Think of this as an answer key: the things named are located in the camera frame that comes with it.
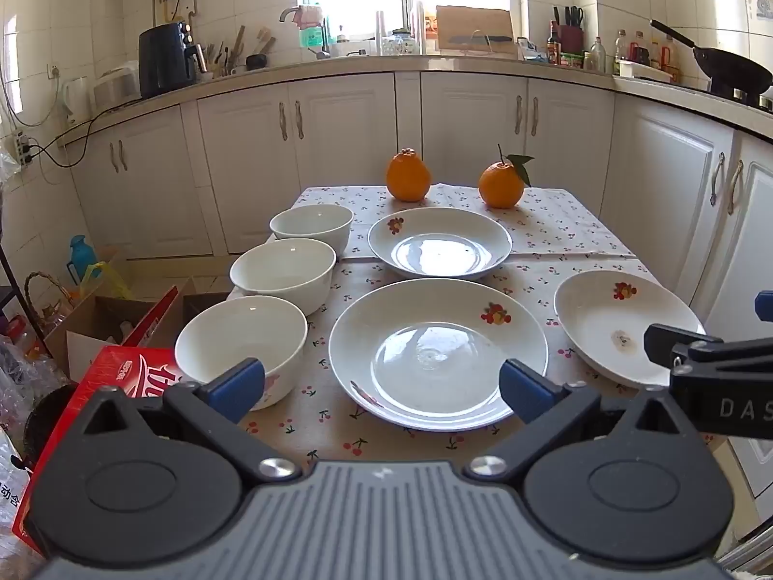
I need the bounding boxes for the black metal rack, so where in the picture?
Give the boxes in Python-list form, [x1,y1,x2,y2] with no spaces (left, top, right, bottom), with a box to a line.
[0,242,44,345]

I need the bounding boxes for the glass jar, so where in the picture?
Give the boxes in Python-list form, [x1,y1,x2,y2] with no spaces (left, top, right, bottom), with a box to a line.
[382,29,419,57]

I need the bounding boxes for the large white fruit print plate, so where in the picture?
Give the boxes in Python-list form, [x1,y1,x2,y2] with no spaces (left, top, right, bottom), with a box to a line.
[328,279,549,433]

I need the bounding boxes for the red printed carton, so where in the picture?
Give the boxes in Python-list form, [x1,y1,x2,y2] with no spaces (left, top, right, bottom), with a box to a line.
[12,344,200,557]

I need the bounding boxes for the yellow plastic bag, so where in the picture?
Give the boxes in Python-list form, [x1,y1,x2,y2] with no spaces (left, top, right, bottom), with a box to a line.
[81,261,134,300]

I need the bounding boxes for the orange with green leaf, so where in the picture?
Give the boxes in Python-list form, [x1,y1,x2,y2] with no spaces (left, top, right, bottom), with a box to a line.
[478,145,536,209]

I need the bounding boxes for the white ceramic bowl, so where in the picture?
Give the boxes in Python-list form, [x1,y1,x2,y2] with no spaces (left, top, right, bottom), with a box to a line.
[174,295,309,412]
[229,238,337,317]
[269,204,355,258]

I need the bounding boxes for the blue thermos jug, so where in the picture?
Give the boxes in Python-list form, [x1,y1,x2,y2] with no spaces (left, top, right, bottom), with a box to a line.
[68,234,96,285]

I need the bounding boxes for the dark red knife block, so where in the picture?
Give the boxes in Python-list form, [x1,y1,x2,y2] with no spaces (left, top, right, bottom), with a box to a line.
[552,5,586,57]

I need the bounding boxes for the brown cardboard box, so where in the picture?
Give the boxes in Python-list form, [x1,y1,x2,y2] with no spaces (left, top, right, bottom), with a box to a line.
[45,278,200,381]

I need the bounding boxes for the black wok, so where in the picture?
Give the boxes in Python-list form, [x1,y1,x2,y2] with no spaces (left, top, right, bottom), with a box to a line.
[649,19,773,98]

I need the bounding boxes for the orange with bumpy top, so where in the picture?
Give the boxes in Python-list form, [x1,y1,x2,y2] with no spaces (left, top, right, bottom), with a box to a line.
[386,148,432,202]

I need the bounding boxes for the stained white fruit print plate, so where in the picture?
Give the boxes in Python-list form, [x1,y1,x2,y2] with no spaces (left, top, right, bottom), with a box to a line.
[554,270,707,389]

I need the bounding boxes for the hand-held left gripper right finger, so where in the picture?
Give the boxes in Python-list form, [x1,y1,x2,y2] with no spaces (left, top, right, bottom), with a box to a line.
[464,358,695,484]

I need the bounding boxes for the white electric kettle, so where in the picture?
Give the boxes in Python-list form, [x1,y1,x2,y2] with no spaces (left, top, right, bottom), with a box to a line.
[62,75,91,127]

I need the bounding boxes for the metal sink faucet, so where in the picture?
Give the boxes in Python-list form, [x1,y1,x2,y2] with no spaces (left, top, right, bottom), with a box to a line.
[279,5,333,61]

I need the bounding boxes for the wooden cutting board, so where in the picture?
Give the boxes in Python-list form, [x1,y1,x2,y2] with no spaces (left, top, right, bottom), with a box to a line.
[435,6,519,60]

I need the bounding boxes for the kitchen utensil holder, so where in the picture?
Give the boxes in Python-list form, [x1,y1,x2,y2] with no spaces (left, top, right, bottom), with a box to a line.
[199,24,279,79]

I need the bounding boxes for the cherry print tablecloth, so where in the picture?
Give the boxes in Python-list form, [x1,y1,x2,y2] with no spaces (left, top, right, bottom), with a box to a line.
[242,184,716,478]

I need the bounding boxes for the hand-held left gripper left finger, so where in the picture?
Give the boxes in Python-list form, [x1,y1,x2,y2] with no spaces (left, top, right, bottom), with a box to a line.
[78,358,303,485]

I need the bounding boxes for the white rice cooker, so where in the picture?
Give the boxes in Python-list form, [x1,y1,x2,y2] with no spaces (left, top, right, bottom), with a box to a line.
[90,61,141,115]

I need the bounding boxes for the black air fryer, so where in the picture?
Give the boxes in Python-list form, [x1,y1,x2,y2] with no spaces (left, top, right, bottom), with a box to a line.
[138,21,199,99]

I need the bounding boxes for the wicker basket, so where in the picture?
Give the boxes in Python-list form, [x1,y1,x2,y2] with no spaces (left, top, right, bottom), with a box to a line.
[24,272,76,339]

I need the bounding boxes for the white plastic tray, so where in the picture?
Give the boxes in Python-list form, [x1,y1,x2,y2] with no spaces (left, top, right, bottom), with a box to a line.
[616,59,674,84]

